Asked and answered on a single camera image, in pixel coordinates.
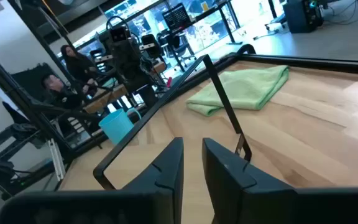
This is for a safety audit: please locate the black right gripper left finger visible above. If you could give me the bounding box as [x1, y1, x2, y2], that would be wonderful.
[116, 137, 185, 224]

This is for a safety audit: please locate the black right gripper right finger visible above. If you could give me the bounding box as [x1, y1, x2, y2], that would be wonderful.
[201, 138, 295, 224]

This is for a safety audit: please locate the blue plastic cup with handle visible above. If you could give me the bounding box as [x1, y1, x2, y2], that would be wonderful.
[98, 107, 143, 146]

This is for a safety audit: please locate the wooden shelf with black brackets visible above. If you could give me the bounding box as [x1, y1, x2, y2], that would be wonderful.
[93, 54, 253, 191]

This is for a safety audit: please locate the wooden work table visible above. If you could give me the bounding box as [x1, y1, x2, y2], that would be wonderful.
[81, 61, 168, 114]

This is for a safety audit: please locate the black office chair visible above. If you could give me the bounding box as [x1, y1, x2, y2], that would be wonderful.
[157, 29, 198, 71]

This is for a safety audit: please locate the black computer monitor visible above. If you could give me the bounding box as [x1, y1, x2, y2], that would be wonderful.
[161, 2, 193, 32]

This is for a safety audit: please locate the seated person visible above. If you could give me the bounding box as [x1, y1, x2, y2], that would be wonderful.
[40, 73, 85, 110]

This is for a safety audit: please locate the green microfibre cloth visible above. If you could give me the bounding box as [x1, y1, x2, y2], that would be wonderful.
[185, 65, 290, 118]

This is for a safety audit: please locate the black metal rig stand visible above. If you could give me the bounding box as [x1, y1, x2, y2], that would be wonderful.
[0, 0, 105, 200]

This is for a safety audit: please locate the black office desk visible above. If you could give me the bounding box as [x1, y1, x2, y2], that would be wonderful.
[163, 0, 244, 73]

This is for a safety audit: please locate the black computer tower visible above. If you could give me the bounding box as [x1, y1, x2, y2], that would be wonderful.
[282, 0, 324, 34]

